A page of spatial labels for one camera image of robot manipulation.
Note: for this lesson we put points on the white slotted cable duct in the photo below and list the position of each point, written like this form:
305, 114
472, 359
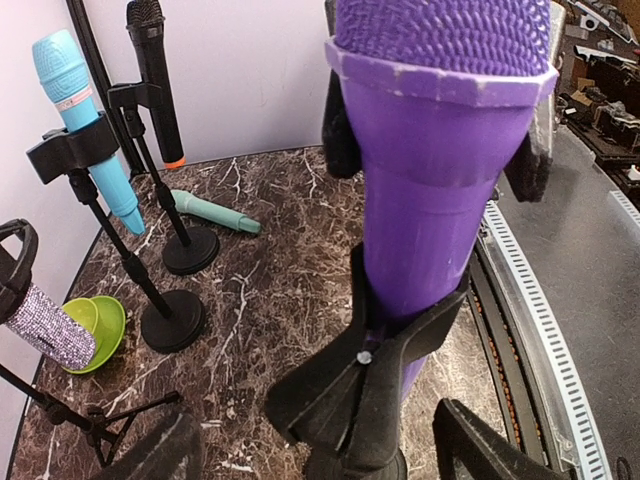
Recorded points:
567, 422

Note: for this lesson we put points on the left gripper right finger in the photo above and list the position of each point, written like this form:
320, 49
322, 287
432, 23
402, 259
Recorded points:
462, 438

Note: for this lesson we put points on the lime green bowl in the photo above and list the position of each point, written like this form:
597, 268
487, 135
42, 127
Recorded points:
84, 312

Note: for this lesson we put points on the rhinestone silver microphone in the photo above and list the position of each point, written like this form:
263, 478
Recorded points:
37, 319

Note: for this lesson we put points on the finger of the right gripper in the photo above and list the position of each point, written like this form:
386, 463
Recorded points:
341, 149
529, 169

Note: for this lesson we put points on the mint green microphone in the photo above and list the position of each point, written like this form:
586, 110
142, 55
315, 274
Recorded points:
190, 204

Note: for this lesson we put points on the lime green plate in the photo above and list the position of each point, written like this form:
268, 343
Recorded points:
111, 329

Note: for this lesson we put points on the light blue microphone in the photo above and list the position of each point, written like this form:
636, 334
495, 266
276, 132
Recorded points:
63, 74

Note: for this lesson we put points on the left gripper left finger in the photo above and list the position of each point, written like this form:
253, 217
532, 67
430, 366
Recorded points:
173, 449

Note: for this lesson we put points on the purple microphone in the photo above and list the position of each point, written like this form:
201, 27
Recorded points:
440, 95

